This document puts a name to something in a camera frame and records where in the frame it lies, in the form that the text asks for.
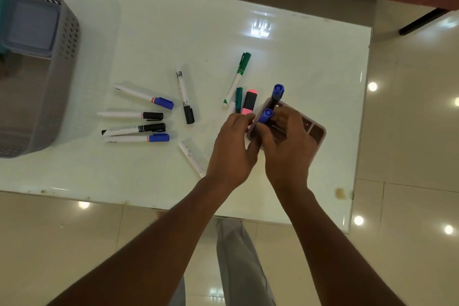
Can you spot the person's right hand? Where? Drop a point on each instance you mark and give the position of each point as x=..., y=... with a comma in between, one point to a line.
x=290, y=151

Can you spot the person's left hand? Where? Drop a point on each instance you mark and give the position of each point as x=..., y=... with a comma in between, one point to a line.
x=233, y=155

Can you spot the pink desk organizer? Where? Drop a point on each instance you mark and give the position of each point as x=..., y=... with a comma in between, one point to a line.
x=315, y=133

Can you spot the white marker black cap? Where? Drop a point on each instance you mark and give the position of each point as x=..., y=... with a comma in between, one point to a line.
x=189, y=115
x=190, y=158
x=154, y=127
x=153, y=115

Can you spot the red label marker blue cap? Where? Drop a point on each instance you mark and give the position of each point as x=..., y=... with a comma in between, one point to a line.
x=266, y=115

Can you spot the black pen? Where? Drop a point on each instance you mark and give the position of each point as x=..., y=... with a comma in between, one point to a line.
x=274, y=103

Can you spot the pink highlighter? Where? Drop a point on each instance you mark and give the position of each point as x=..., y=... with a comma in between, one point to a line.
x=248, y=101

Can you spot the slim white marker blue cap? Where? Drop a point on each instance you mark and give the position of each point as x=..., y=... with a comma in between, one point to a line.
x=278, y=90

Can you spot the white marker green cap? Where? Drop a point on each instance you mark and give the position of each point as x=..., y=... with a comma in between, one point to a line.
x=245, y=60

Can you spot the grey perforated plastic basket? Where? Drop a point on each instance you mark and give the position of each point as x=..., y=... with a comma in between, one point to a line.
x=61, y=101

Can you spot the blue-grey plastic box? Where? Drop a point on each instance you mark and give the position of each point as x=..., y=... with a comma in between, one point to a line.
x=32, y=26

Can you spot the teal box with white lid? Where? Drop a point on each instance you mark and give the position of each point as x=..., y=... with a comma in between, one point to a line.
x=2, y=22

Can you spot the person's left forearm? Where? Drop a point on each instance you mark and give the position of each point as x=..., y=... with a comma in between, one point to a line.
x=143, y=255

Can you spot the person's right forearm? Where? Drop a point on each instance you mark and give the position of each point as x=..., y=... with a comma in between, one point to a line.
x=333, y=255

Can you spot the person's grey trousers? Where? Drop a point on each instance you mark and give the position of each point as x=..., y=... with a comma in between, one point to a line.
x=240, y=273

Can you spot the white table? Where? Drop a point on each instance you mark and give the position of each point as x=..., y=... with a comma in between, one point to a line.
x=161, y=29

